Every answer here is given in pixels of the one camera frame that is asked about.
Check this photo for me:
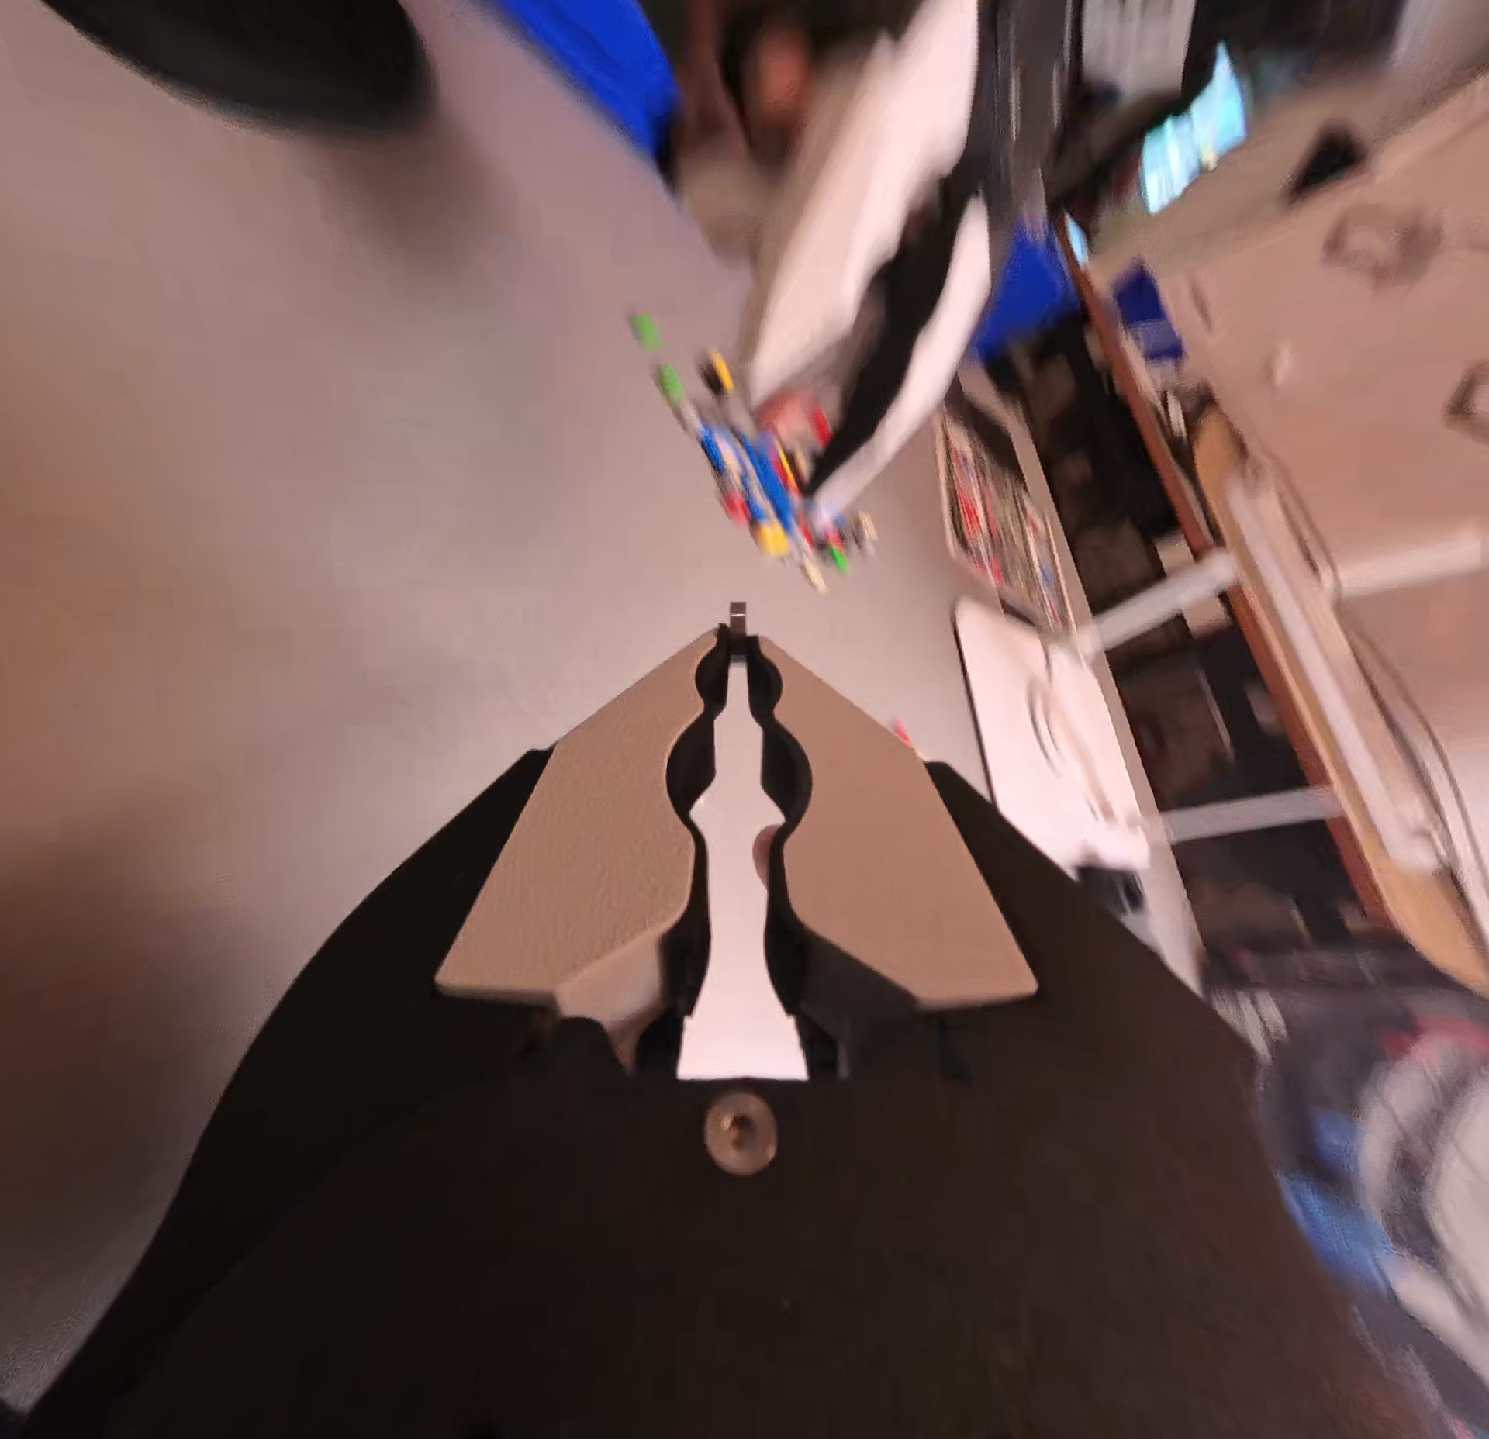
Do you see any wooden table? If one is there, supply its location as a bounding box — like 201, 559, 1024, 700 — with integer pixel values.
1057, 67, 1489, 998

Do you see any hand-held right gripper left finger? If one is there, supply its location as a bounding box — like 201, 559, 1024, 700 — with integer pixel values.
436, 627, 734, 1071

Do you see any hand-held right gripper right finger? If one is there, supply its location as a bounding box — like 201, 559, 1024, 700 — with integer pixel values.
742, 634, 1038, 1073

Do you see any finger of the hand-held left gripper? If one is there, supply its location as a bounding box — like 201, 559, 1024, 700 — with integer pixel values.
744, 0, 980, 417
807, 198, 992, 500

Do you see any colourful sticker sheet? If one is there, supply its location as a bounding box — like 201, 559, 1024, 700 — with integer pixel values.
936, 409, 1073, 631

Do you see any pile of colourful lego pieces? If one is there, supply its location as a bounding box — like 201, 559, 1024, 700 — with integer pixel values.
686, 352, 878, 592

